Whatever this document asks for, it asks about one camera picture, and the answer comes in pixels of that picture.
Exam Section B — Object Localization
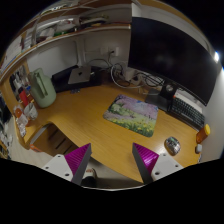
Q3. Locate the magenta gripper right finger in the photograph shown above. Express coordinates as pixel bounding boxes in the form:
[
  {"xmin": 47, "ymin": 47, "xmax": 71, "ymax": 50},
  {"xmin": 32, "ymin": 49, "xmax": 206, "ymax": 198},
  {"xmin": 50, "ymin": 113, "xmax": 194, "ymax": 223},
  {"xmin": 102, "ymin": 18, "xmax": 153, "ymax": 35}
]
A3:
[{"xmin": 132, "ymin": 143, "xmax": 182, "ymax": 184}]

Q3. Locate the large black monitor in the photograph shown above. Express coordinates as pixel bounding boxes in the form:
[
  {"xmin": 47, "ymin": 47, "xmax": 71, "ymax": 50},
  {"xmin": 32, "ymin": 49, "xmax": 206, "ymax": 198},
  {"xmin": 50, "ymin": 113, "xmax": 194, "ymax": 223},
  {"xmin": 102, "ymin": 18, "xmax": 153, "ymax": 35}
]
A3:
[{"xmin": 128, "ymin": 17, "xmax": 218, "ymax": 105}]

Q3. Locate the black keyboard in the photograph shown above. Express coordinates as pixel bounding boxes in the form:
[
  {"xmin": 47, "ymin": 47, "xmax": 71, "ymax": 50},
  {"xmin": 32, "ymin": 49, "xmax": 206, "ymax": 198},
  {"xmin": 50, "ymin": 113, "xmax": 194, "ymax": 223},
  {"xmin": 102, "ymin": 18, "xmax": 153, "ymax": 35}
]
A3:
[{"xmin": 168, "ymin": 97, "xmax": 205, "ymax": 130}]

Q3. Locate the green water jug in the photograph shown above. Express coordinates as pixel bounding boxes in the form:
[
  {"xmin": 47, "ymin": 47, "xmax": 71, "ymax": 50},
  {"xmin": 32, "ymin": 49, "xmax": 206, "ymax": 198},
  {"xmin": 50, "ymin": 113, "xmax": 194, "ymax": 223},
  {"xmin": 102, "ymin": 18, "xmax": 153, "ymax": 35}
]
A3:
[{"xmin": 29, "ymin": 68, "xmax": 56, "ymax": 108}]

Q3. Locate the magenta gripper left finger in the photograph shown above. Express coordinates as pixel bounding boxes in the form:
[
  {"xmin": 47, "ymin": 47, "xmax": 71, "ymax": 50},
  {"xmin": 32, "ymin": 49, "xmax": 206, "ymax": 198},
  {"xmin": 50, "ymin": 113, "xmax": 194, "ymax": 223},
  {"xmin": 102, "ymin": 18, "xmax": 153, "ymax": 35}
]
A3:
[{"xmin": 42, "ymin": 143, "xmax": 92, "ymax": 185}]

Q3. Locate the white mug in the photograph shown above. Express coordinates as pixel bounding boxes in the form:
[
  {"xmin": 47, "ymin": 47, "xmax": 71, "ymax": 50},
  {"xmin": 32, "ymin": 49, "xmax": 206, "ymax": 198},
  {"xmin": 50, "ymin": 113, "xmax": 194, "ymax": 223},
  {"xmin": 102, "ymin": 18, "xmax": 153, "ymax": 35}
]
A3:
[{"xmin": 24, "ymin": 103, "xmax": 38, "ymax": 120}]

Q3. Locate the wooden drawer unit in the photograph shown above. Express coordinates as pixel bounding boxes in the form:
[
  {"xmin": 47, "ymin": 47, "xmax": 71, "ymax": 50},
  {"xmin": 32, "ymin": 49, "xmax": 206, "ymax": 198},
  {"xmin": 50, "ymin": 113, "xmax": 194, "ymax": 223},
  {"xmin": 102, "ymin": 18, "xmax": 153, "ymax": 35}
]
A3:
[{"xmin": 30, "ymin": 124, "xmax": 78, "ymax": 156}]

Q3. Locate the floral landscape mouse pad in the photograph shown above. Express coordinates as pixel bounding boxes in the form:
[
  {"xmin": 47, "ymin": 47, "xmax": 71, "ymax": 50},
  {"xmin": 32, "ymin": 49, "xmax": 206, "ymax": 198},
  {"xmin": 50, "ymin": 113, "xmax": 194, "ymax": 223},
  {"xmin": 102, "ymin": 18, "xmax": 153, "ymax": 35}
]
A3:
[{"xmin": 103, "ymin": 94, "xmax": 158, "ymax": 137}]

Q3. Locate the silver mac mini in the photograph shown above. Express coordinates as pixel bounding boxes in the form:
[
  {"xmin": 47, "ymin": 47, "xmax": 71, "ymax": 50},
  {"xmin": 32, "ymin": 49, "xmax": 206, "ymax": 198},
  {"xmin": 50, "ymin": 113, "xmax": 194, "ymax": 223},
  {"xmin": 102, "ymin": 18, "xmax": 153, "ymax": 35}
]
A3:
[{"xmin": 68, "ymin": 66, "xmax": 91, "ymax": 84}]

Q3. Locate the black monitor stand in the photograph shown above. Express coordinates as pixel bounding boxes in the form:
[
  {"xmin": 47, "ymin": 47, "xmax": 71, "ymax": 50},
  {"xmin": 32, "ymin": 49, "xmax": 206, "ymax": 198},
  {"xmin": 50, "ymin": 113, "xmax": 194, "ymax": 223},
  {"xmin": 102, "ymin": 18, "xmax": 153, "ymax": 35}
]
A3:
[{"xmin": 145, "ymin": 82, "xmax": 177, "ymax": 112}]

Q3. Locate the small white eraser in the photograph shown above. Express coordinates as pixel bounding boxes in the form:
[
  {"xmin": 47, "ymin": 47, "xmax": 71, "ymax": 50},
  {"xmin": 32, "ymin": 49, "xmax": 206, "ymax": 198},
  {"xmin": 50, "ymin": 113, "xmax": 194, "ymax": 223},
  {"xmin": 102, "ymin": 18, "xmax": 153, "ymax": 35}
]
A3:
[{"xmin": 195, "ymin": 144, "xmax": 202, "ymax": 154}]

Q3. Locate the black box under mini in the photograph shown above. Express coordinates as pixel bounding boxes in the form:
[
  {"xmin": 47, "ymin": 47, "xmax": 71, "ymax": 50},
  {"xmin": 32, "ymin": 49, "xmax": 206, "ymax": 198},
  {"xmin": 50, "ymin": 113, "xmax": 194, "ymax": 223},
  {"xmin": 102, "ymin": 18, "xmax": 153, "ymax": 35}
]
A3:
[{"xmin": 51, "ymin": 65, "xmax": 102, "ymax": 93}]

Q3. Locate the wooden wall shelf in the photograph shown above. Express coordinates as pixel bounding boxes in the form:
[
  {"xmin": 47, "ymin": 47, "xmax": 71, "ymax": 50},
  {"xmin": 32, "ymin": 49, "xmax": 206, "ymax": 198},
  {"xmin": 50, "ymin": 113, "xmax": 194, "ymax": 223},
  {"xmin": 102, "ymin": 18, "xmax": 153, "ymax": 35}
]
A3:
[{"xmin": 0, "ymin": 0, "xmax": 132, "ymax": 83}]

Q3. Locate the grey computer mouse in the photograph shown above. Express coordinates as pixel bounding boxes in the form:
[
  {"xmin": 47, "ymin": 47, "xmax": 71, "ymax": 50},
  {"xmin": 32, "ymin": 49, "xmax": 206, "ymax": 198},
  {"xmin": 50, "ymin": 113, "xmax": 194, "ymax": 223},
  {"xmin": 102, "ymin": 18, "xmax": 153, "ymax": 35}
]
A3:
[{"xmin": 164, "ymin": 137, "xmax": 181, "ymax": 155}]

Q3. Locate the orange pill bottle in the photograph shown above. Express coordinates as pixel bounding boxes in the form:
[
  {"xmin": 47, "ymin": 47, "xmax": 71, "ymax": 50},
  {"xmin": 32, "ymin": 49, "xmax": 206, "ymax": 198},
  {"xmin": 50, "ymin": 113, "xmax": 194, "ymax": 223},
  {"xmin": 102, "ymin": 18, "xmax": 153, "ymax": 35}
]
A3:
[{"xmin": 196, "ymin": 124, "xmax": 211, "ymax": 144}]

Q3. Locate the red can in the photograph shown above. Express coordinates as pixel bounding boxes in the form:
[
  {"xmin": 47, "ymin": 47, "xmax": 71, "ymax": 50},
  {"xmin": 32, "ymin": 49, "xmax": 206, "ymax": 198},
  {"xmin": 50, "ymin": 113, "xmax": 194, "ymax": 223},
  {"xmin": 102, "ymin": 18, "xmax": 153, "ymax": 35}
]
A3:
[{"xmin": 18, "ymin": 87, "xmax": 29, "ymax": 107}]

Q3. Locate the white power strip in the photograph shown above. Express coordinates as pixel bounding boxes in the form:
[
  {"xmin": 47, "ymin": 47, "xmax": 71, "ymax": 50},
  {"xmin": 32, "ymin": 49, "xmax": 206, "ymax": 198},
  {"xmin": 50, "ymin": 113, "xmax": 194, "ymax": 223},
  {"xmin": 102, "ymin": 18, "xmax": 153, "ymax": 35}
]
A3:
[{"xmin": 123, "ymin": 68, "xmax": 140, "ymax": 85}]

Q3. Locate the white wall socket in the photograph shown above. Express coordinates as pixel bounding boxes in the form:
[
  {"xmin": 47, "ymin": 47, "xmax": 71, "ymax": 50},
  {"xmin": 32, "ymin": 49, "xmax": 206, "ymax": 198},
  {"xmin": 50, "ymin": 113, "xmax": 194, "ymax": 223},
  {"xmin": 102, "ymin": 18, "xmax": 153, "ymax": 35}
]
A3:
[{"xmin": 109, "ymin": 47, "xmax": 119, "ymax": 57}]

